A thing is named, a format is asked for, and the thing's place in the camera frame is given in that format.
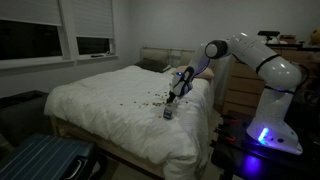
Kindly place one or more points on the blue ribbed suitcase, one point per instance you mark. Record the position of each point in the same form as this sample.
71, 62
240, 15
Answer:
43, 156

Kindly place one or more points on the dark grey pillow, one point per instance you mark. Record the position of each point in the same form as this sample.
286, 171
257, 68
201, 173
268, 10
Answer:
151, 65

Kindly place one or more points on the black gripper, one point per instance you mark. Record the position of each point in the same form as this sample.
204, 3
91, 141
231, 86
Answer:
173, 95

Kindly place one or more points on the yellow plush toy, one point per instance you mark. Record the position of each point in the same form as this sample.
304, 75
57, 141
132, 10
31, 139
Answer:
315, 37

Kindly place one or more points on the wide dark window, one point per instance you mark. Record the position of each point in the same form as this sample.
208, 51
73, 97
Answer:
30, 40

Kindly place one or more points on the dark remote control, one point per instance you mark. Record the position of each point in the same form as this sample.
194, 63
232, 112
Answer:
97, 55

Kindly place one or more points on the black camera on stand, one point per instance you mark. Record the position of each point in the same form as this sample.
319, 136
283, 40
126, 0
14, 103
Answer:
268, 33

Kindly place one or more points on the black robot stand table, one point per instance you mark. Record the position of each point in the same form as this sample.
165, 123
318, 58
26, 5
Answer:
233, 156

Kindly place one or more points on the narrow white window blind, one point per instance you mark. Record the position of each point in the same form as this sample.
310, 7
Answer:
93, 18

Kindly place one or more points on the narrow dark window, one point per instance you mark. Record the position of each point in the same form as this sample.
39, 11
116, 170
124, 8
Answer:
93, 45

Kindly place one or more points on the wooden bed frame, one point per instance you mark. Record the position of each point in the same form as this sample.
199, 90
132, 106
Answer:
110, 146

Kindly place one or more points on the wooden chest of drawers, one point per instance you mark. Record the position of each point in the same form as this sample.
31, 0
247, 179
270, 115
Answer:
243, 93

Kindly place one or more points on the small brown box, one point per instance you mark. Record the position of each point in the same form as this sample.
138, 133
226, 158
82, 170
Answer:
288, 39

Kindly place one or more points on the beige padded headboard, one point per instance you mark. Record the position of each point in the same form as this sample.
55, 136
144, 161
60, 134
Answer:
156, 55

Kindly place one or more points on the bed with white duvet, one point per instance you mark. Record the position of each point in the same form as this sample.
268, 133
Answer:
110, 100

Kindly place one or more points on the pink pillow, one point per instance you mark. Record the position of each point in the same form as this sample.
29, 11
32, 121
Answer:
206, 74

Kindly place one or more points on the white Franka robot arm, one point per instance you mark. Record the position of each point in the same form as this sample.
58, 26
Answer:
276, 110

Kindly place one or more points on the wide white window blind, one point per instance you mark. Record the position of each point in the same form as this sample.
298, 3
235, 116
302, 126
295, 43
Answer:
30, 11

